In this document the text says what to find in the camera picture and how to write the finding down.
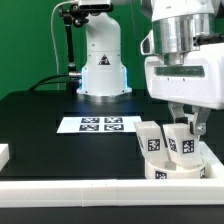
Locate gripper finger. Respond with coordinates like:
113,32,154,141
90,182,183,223
190,106,211,135
168,102,188,124

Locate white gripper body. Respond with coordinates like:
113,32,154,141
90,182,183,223
141,31,224,109

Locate white round stool seat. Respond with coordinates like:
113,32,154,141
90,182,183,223
145,160,206,179

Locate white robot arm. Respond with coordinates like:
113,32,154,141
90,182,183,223
78,0,224,135

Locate white sheet with tags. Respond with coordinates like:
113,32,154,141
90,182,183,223
57,116,141,134

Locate white U-shaped fence wall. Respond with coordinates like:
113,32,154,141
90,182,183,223
0,143,224,208

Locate white cable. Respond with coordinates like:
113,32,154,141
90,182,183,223
50,0,80,92

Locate camera on stand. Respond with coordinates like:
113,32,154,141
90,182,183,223
77,0,113,13

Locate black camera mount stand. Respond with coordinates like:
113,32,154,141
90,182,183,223
59,5,88,95

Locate black cables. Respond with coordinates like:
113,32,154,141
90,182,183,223
27,73,83,92

